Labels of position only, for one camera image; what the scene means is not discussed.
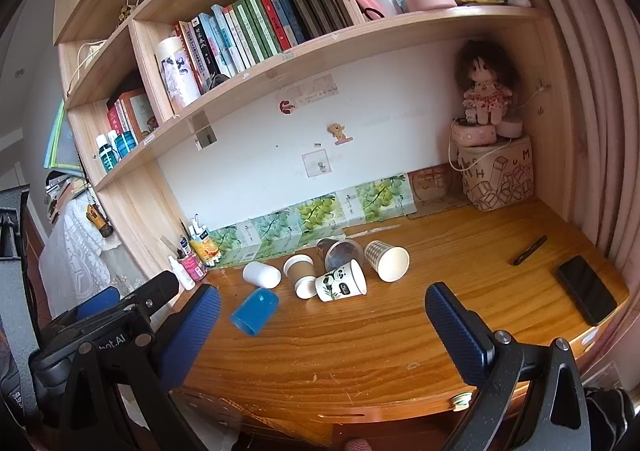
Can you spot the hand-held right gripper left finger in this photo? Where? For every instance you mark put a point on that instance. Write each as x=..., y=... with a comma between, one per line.
x=192, y=331

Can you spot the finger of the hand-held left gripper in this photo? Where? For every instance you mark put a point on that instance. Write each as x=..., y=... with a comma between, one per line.
x=97, y=302
x=155, y=287

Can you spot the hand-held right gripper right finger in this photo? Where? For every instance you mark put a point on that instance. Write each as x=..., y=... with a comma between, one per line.
x=457, y=331

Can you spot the blue plastic cup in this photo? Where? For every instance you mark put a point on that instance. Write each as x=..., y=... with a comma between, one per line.
x=254, y=311

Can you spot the white plastic cup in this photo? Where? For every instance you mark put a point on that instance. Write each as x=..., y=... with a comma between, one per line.
x=261, y=274

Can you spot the checked paper cup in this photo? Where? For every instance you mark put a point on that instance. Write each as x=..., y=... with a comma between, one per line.
x=386, y=258

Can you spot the brown paper cup white lid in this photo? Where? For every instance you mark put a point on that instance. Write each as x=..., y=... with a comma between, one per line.
x=299, y=276

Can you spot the panda print paper cup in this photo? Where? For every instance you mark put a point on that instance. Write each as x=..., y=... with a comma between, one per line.
x=341, y=282

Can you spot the clear dark plastic cup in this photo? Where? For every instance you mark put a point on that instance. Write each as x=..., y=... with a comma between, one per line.
x=340, y=252

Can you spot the small white dropper bottle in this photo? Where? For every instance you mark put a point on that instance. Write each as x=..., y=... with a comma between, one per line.
x=184, y=275

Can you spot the pink pen holder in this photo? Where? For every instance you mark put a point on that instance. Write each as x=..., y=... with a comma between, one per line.
x=193, y=267

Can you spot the white lace cloth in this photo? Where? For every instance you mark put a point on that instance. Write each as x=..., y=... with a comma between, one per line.
x=75, y=253

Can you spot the orange print box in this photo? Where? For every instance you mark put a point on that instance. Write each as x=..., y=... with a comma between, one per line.
x=205, y=248

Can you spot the metal drawer knob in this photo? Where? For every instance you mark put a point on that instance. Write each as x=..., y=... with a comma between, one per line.
x=460, y=401

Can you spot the grape print tissue pack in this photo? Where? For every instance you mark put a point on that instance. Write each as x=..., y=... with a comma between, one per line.
x=320, y=212
x=227, y=240
x=274, y=228
x=382, y=195

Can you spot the black pen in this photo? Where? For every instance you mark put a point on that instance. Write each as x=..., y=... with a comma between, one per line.
x=530, y=250

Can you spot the stack of papers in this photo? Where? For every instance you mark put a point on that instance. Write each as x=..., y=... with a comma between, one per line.
x=62, y=193

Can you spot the black smartphone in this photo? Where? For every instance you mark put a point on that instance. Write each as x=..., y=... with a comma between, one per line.
x=586, y=288

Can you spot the brown paper bag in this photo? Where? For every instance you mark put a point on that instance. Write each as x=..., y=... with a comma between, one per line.
x=432, y=186

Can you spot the patterned beige storage box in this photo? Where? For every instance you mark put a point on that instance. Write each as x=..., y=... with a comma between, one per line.
x=500, y=176

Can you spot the green folders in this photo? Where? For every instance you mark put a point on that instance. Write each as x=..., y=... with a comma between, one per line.
x=62, y=141

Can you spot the red spine book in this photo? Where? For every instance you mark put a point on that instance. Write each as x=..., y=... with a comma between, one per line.
x=114, y=122

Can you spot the dark cloth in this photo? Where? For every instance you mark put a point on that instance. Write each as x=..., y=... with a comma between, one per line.
x=611, y=413

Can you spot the orange cover book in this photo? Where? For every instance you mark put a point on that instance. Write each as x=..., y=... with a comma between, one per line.
x=142, y=112

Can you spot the pink music box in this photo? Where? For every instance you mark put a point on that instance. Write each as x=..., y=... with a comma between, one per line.
x=472, y=133

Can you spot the small pink round box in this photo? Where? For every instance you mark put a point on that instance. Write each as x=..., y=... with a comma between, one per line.
x=510, y=127

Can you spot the printed white tube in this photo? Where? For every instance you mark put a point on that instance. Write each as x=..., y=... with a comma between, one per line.
x=176, y=73

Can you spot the taped paper note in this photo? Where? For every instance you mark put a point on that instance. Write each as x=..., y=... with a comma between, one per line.
x=312, y=91

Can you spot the brown hair rag doll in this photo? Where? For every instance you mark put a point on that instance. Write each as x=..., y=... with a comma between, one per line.
x=485, y=81

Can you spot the row of green and dark books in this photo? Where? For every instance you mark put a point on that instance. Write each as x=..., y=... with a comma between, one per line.
x=265, y=26

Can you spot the pink curtain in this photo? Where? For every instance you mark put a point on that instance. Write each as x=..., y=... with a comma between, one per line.
x=595, y=81

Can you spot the wooden bookshelf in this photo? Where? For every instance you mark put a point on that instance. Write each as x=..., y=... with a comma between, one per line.
x=320, y=43

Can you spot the gold pen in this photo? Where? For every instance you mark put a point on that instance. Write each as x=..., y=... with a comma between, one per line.
x=480, y=1

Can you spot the small square wall picture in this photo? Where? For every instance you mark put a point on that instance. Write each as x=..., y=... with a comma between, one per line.
x=316, y=164

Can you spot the red wall sticker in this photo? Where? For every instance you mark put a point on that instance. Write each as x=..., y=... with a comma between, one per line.
x=286, y=106

